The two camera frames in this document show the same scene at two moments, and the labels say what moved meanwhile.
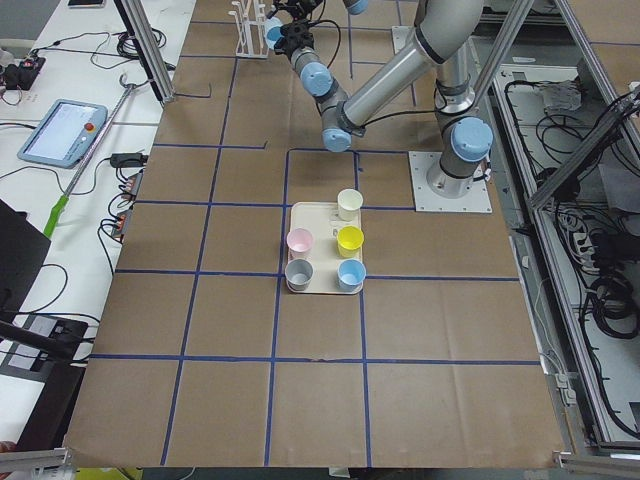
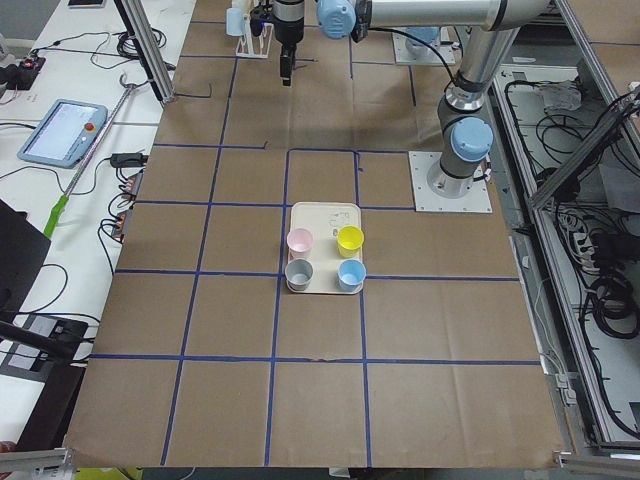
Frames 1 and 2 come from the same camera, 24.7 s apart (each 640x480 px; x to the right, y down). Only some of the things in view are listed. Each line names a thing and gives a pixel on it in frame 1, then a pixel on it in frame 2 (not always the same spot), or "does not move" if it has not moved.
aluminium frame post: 134,15 does not move
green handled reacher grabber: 95,157 does not move
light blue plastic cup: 272,30 -> 234,21
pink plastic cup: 299,243 does not move
